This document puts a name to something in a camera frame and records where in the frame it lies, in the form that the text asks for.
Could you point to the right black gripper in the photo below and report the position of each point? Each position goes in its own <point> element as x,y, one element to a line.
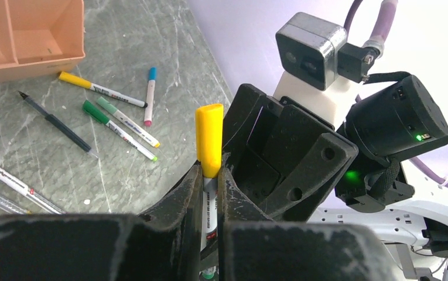
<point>293,160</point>

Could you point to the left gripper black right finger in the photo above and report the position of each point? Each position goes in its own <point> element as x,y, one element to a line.
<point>251,246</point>

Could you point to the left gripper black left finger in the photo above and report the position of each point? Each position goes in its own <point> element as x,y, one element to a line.
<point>161,243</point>

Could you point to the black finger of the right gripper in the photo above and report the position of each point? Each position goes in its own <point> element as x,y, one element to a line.
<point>253,128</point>

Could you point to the green tip pen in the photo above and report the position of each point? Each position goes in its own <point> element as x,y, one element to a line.
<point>100,117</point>

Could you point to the yellow cap purple tip pen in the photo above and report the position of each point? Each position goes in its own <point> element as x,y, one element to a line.
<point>28,192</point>

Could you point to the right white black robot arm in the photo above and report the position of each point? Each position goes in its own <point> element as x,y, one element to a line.
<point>420,222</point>

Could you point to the blue cap pink tip pen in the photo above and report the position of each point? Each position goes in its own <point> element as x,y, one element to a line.
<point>150,96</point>

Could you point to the mint cap yellow tip pen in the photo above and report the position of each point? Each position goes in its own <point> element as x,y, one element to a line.
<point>133,126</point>

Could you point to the yellow cap black tip pen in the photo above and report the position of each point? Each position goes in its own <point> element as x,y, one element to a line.
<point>81,82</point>

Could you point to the black gel pen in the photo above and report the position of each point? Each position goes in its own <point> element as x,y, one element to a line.
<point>59,125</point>

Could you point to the orange desk organizer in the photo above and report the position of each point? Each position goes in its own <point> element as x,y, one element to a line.
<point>39,38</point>

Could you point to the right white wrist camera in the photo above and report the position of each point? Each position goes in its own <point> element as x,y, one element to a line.
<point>321,69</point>

